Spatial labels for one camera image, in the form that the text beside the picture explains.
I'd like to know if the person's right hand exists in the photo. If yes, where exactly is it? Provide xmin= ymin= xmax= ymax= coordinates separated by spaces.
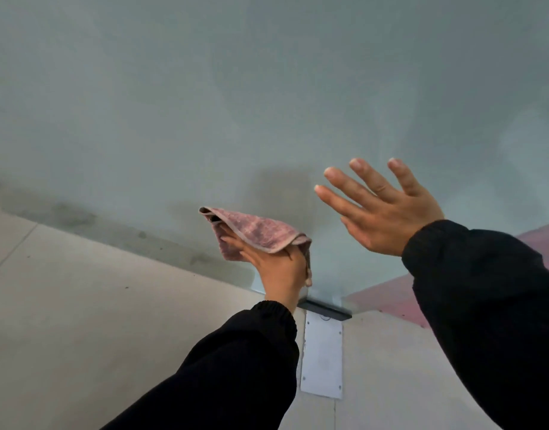
xmin=314 ymin=157 xmax=445 ymax=257

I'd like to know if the person's left hand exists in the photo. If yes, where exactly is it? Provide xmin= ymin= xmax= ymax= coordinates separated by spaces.
xmin=219 ymin=224 xmax=309 ymax=314

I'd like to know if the pink cleaning cloth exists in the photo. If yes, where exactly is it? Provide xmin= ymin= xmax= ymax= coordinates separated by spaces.
xmin=199 ymin=207 xmax=313 ymax=287

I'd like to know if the person's left forearm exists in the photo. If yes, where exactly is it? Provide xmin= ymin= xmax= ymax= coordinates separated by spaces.
xmin=100 ymin=301 xmax=300 ymax=430

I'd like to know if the person's right forearm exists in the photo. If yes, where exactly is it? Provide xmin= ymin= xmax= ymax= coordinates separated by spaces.
xmin=402 ymin=219 xmax=549 ymax=430

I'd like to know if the white metal mounting plate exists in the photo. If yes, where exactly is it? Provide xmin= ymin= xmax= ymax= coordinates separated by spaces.
xmin=300 ymin=310 xmax=344 ymax=400

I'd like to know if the frosted glass panel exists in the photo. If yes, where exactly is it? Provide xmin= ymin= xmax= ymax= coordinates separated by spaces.
xmin=0 ymin=0 xmax=549 ymax=311

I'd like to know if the black glass clamp bracket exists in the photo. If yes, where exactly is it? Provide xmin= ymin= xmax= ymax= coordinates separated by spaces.
xmin=297 ymin=298 xmax=352 ymax=322

